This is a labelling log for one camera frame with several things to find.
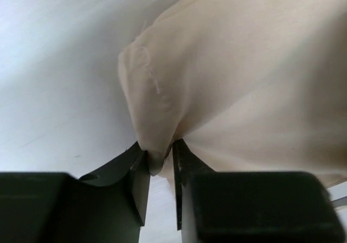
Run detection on beige trousers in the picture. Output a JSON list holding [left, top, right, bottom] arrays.
[[118, 0, 346, 187]]

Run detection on aluminium frame rail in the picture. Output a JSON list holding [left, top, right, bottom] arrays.
[[332, 196, 347, 209]]

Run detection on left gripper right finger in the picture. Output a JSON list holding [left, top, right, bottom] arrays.
[[172, 140, 343, 242]]

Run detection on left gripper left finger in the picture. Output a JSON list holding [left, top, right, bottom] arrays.
[[1, 144, 150, 242]]

